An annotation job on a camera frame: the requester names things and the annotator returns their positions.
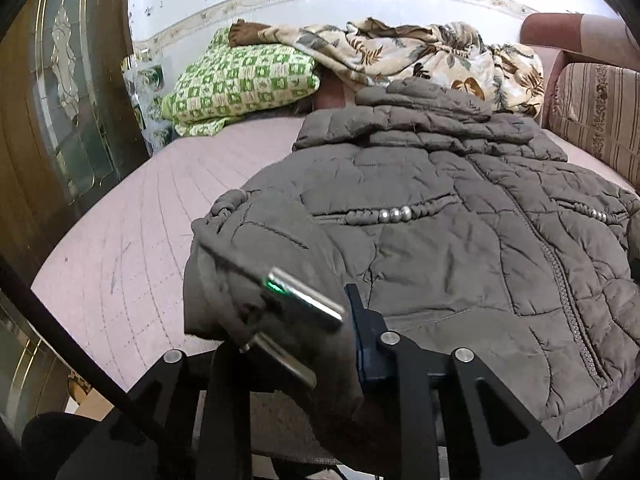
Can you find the wooden door with glass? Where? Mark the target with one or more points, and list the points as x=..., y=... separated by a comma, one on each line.
x=50, y=110

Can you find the grey puffer jacket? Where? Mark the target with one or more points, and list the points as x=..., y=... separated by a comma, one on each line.
x=425, y=260

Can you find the green patterned pillow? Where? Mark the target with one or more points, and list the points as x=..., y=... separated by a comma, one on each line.
x=240, y=80

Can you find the leaf-print blanket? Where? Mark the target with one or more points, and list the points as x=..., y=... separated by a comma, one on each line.
x=400, y=50

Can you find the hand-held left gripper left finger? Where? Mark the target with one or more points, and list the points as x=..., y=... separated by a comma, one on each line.
x=225, y=410

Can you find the striped sofa back cushion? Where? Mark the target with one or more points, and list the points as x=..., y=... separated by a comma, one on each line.
x=595, y=110

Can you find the person's dark clothing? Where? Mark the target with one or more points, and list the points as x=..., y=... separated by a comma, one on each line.
x=55, y=445

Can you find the plastic-wrapped package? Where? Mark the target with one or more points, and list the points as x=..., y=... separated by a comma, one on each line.
x=150, y=80

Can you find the brown pillow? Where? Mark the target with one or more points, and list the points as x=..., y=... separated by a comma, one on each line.
x=332, y=95

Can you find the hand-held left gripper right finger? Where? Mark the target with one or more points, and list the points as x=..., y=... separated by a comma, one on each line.
x=362, y=340

